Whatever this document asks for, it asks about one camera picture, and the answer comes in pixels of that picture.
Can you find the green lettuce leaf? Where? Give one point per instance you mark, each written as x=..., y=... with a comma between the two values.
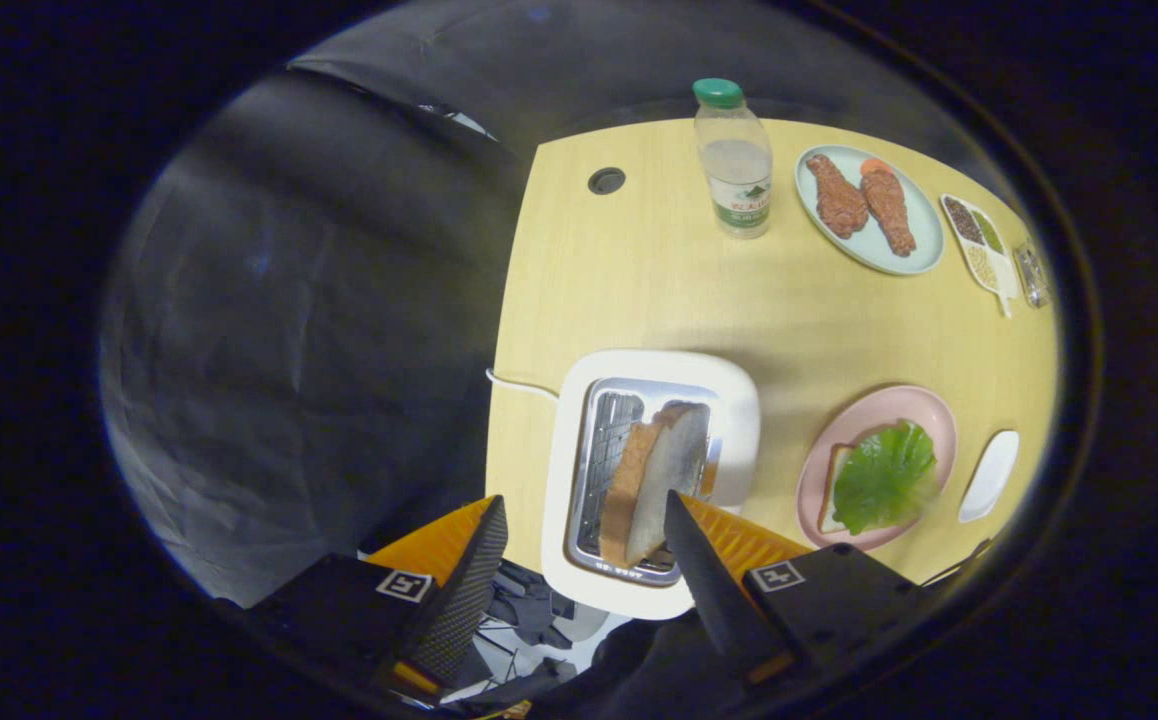
x=884, y=480

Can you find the pink plate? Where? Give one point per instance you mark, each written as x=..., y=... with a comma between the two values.
x=879, y=405

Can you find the white plate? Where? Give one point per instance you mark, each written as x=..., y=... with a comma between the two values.
x=989, y=475

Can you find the heap of red beans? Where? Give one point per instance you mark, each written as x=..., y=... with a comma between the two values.
x=959, y=218

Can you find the toasted bread slice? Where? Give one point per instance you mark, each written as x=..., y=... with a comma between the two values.
x=654, y=480

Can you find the black table grommet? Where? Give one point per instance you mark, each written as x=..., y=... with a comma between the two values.
x=606, y=181

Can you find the orange carrot slice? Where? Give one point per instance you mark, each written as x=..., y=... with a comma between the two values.
x=875, y=165

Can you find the white bread slice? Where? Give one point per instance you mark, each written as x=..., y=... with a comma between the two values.
x=832, y=490

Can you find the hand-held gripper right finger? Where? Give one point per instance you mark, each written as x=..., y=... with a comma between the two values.
x=714, y=600

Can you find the clear water bottle green cap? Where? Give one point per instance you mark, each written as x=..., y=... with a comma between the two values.
x=736, y=170

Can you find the clear glass utensil holder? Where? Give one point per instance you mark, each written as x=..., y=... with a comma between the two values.
x=1032, y=275

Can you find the cream toaster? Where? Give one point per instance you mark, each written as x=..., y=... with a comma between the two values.
x=659, y=365

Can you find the black backdrop cloth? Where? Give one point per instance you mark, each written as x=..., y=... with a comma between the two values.
x=289, y=350

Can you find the pale blue plate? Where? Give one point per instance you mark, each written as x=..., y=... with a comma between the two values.
x=924, y=235

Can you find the heap of green beans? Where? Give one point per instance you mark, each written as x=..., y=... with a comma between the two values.
x=986, y=232

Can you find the brown meat piece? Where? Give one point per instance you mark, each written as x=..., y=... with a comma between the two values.
x=837, y=195
x=889, y=212

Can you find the white divided dish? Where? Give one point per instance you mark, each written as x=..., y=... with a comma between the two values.
x=1004, y=282

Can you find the heap of pale soybeans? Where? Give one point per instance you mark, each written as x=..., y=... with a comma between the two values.
x=981, y=265

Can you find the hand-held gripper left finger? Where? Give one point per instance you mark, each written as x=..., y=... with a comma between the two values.
x=464, y=590

